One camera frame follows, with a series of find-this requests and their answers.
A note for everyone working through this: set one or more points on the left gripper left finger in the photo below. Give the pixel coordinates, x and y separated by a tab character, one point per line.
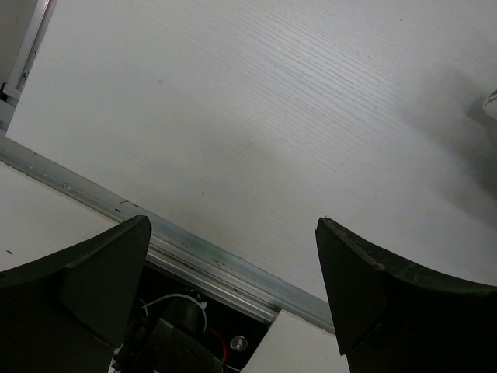
68	312

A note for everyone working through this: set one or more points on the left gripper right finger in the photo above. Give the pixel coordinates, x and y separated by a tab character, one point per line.
393	315

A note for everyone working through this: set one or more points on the clear bottle green label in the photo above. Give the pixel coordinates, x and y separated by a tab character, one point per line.
490	105

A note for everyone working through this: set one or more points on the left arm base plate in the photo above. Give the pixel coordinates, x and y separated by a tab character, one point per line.
233	342

